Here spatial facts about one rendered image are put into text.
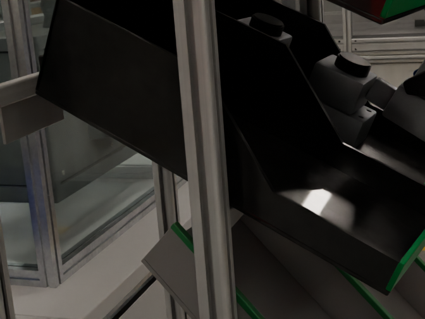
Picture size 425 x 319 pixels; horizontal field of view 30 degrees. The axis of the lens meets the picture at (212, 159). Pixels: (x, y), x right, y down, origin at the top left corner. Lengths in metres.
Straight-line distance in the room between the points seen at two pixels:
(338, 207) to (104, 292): 0.85
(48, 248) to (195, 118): 0.92
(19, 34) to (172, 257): 0.80
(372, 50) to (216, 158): 3.93
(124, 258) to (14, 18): 0.49
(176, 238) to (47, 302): 0.82
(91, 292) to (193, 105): 0.92
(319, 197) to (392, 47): 3.82
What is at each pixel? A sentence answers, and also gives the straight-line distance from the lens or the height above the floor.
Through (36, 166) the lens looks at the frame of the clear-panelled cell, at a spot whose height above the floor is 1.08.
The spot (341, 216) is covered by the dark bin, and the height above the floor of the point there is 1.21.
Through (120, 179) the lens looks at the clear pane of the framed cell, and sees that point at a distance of 1.63.
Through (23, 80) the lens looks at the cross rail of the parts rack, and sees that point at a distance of 0.61.
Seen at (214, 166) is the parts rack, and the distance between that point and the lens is 0.47.
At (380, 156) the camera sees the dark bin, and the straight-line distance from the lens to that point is 0.70.
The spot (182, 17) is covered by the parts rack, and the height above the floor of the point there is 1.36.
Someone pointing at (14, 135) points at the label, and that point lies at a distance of 0.62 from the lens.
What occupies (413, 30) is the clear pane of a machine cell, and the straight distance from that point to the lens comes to 4.36.
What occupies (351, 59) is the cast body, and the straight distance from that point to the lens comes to 0.67.
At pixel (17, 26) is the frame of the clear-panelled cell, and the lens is 1.31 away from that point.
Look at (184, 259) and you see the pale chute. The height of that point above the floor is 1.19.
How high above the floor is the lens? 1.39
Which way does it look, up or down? 14 degrees down
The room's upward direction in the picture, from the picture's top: 4 degrees counter-clockwise
